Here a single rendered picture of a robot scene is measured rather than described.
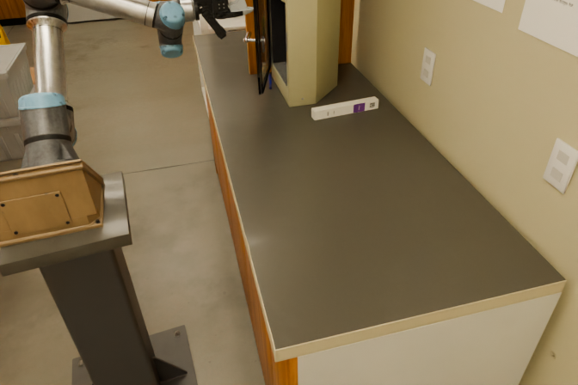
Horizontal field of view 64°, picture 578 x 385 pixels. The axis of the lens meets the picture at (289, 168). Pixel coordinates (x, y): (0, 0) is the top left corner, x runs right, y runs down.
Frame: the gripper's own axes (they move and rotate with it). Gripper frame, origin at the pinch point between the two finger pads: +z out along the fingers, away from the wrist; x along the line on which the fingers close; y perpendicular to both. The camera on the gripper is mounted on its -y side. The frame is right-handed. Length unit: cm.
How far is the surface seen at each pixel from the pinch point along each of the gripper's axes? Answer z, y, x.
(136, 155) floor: -68, -131, 131
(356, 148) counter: 26, -37, -42
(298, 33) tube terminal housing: 15.7, -8.0, -6.3
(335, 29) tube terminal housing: 34.1, -11.8, 5.1
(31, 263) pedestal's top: -73, -39, -68
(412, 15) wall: 55, -2, -17
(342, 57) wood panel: 47, -34, 31
